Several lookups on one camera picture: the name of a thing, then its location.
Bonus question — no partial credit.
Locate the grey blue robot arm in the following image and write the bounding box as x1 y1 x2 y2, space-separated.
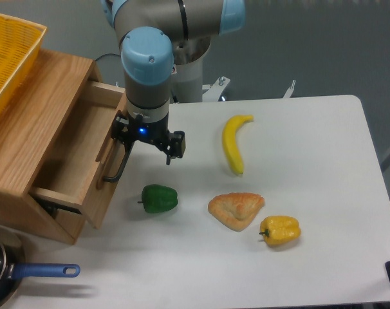
101 1 246 160

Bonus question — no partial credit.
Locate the yellow plastic basket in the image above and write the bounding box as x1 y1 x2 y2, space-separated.
0 13 48 115

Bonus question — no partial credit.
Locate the wooden drawer cabinet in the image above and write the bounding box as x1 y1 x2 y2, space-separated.
0 48 103 245

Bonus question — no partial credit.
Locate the triangular pastry bread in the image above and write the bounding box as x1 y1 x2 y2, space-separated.
208 192 265 232

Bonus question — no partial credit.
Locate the black floor cable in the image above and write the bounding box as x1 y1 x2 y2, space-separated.
94 53 122 65

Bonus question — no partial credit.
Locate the yellow bell pepper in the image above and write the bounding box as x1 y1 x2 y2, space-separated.
259 216 301 247

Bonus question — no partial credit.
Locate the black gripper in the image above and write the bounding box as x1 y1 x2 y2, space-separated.
111 111 186 165

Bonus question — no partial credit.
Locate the blue handled frying pan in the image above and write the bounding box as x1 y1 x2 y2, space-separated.
0 228 80 306

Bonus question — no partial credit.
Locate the black drawer handle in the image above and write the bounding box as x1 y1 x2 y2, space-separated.
102 142 134 183

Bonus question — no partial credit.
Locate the white table bracket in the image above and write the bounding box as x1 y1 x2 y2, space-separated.
283 79 296 98

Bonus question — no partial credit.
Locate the yellow banana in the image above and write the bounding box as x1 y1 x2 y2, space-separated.
221 115 254 175

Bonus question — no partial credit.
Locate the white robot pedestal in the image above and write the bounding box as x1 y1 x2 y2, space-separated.
120 27 210 110

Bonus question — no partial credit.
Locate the green bell pepper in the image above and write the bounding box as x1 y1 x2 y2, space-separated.
138 184 178 214

